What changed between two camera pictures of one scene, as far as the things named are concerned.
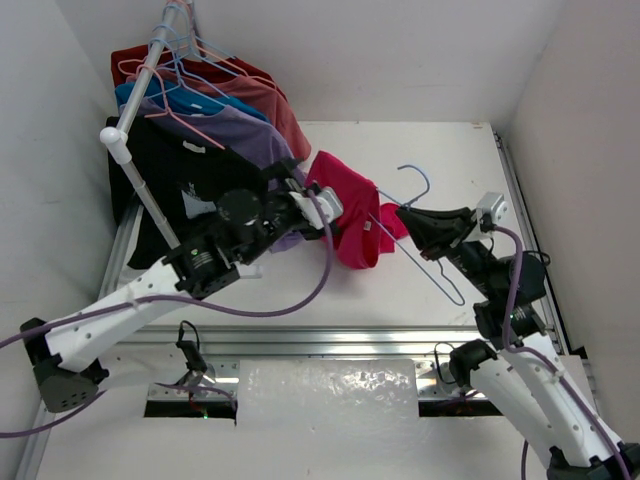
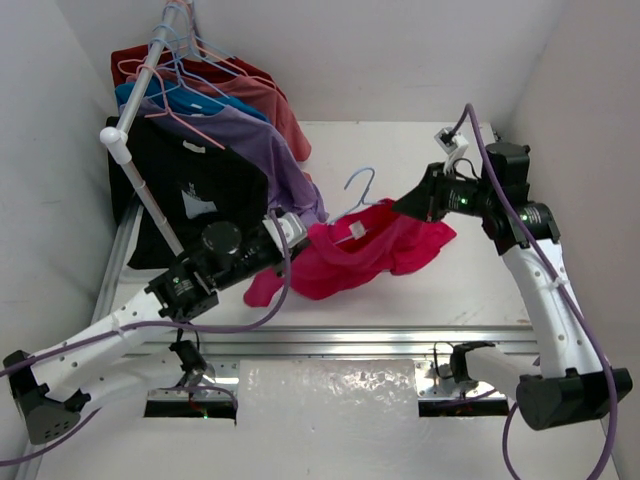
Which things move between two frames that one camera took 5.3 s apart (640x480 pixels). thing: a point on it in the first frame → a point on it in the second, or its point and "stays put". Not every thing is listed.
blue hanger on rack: [182, 82] stays put
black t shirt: [189, 175] stays put
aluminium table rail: [317, 342] stays put
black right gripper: [438, 231] → [427, 201]
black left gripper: [288, 201] → [265, 242]
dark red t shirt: [125, 62] stays put
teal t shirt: [185, 100] stays put
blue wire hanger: [405, 205] → [362, 202]
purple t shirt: [255, 140] stays put
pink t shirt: [367, 225] → [365, 242]
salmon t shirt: [258, 94] stays put
